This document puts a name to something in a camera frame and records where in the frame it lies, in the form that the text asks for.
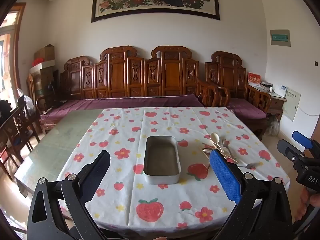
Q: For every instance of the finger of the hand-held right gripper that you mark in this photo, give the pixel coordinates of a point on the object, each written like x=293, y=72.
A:
x=302, y=138
x=288, y=151

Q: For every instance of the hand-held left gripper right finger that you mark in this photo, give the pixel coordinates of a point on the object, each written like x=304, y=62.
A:
x=223, y=172

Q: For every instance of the wooden side table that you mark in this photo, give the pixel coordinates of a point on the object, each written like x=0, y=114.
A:
x=276, y=106

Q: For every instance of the long purple sofa cushion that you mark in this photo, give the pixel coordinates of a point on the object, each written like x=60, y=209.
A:
x=120, y=102

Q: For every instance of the brown cardboard box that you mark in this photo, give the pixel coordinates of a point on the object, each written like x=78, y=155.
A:
x=46, y=52

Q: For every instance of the white cardboard box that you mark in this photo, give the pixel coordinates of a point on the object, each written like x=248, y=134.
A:
x=42, y=67

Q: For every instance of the dark bag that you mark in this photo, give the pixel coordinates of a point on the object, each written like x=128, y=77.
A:
x=6, y=110

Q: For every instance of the white plastic spoon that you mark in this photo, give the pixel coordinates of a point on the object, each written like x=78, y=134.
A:
x=215, y=137

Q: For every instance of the grey fluffy duster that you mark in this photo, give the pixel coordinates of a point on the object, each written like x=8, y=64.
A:
x=273, y=125

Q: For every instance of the purple armchair cushion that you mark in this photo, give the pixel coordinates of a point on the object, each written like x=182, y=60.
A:
x=246, y=108

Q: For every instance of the long carved wooden sofa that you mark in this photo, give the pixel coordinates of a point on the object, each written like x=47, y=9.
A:
x=140, y=75

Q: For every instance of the person's right hand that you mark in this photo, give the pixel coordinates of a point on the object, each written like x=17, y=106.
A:
x=313, y=201

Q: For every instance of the strawberry print tablecloth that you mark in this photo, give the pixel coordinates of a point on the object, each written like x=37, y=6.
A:
x=120, y=135

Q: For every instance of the metal fork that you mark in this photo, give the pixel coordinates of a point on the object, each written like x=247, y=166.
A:
x=225, y=143

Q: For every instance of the rectangular metal container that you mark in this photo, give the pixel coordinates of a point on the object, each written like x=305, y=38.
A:
x=162, y=157

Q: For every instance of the dark wooden dining chair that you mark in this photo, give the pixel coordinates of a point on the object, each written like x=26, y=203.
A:
x=23, y=125

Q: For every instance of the clear plastic bag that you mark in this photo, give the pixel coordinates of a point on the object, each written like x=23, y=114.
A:
x=25, y=100

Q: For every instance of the white wall electric panel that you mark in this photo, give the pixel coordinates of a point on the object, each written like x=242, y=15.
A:
x=291, y=105

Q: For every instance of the metal spoon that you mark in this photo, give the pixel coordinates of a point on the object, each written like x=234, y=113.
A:
x=250, y=165
x=207, y=150

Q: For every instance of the carved wooden armchair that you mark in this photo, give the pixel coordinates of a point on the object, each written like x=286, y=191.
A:
x=227, y=75

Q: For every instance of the green and white wall panel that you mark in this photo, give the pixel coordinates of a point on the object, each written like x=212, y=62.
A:
x=280, y=38

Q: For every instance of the wooden door frame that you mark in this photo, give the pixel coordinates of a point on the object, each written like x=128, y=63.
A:
x=18, y=42

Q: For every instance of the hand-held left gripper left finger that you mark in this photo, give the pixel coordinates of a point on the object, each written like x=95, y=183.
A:
x=100, y=172

